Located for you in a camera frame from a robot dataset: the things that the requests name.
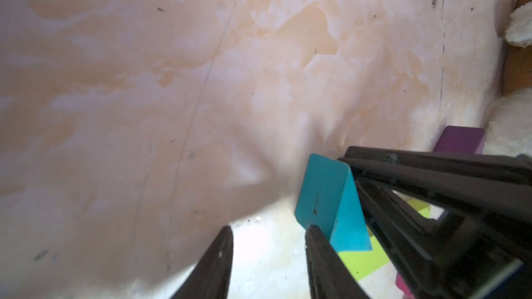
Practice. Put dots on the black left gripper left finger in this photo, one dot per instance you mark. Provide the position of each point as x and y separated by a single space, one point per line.
212 274

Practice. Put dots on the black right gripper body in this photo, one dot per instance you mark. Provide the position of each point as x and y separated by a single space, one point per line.
473 260

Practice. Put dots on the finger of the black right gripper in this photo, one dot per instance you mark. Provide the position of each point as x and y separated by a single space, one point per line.
417 245
474 185

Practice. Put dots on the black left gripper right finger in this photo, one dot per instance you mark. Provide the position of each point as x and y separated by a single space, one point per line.
328 276

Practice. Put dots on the light green block top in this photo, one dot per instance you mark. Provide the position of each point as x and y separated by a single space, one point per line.
423 208
363 263

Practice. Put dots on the purple triangle block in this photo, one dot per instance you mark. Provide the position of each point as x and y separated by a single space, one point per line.
461 140

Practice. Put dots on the teal triangle block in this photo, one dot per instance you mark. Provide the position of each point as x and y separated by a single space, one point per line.
329 200

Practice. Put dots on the magenta block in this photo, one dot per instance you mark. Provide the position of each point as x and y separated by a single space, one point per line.
400 283

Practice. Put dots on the white teddy bear brown shirt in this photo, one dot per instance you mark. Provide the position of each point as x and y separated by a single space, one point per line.
509 128

